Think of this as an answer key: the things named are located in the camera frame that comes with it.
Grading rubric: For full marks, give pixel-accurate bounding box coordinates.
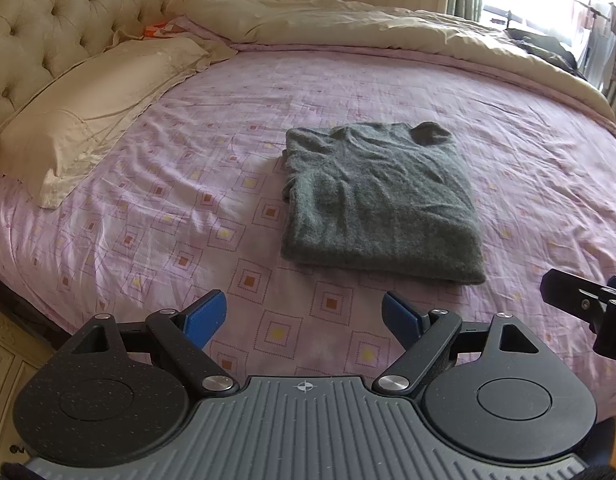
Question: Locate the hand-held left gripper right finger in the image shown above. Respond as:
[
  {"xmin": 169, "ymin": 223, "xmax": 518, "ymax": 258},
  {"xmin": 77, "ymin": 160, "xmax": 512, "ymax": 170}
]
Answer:
[{"xmin": 372, "ymin": 291, "xmax": 546, "ymax": 397}]

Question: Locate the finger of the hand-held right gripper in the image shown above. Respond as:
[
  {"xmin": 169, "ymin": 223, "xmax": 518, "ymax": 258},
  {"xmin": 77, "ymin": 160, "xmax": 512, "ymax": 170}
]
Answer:
[
  {"xmin": 540, "ymin": 268, "xmax": 613, "ymax": 329},
  {"xmin": 592, "ymin": 275, "xmax": 616, "ymax": 361}
]

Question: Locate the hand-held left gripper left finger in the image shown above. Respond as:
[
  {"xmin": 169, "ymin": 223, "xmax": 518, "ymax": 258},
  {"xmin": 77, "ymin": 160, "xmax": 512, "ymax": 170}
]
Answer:
[{"xmin": 63, "ymin": 289, "xmax": 241, "ymax": 398}]

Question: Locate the grey knit sweater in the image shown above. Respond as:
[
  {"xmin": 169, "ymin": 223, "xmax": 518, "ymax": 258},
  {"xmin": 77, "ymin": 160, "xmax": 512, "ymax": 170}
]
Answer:
[{"xmin": 279, "ymin": 121, "xmax": 487, "ymax": 286}]

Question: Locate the pile of dark clothes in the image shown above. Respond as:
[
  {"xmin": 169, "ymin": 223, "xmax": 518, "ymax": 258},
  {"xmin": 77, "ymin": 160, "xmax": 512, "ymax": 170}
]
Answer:
[{"xmin": 505, "ymin": 27, "xmax": 580, "ymax": 75}]

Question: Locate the clothes drying rack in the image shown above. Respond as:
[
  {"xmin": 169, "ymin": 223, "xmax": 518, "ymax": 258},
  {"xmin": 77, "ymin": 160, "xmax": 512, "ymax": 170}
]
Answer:
[{"xmin": 503, "ymin": 0, "xmax": 616, "ymax": 88}]

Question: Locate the bed with purple patterned sheet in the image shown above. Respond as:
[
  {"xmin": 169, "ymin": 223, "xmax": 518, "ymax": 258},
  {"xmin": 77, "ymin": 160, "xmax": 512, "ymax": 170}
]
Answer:
[{"xmin": 0, "ymin": 25, "xmax": 616, "ymax": 411}]

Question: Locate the cream bedside cabinet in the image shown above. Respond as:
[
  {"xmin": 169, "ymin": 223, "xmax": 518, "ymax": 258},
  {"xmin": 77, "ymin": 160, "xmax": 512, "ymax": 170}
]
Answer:
[{"xmin": 0, "ymin": 305, "xmax": 69, "ymax": 461}]

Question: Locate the cream pillow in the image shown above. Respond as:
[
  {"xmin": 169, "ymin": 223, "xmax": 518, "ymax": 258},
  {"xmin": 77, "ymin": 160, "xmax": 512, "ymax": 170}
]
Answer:
[{"xmin": 0, "ymin": 35, "xmax": 239, "ymax": 210}]

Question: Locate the cream duvet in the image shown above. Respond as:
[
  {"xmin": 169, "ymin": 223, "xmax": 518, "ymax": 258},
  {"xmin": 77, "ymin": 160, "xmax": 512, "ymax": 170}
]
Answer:
[{"xmin": 165, "ymin": 0, "xmax": 616, "ymax": 123}]

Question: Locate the cream tufted headboard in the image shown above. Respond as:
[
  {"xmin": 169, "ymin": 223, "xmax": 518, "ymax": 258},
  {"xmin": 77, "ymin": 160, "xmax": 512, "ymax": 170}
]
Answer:
[{"xmin": 0, "ymin": 0, "xmax": 234, "ymax": 146}]

